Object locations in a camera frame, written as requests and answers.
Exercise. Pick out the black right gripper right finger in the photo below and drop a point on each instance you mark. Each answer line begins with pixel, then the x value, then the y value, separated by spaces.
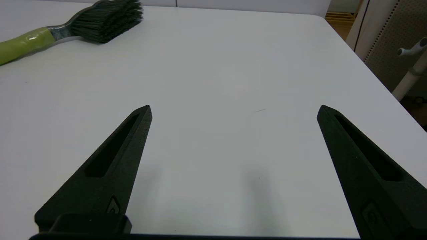
pixel 353 173

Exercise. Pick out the wooden slatted furniture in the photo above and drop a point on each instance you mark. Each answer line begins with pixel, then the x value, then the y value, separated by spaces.
pixel 338 20

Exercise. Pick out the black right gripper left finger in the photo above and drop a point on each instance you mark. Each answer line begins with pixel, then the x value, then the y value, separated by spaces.
pixel 110 186

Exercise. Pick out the beige perforated panel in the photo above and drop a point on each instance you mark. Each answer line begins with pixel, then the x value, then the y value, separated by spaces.
pixel 390 40

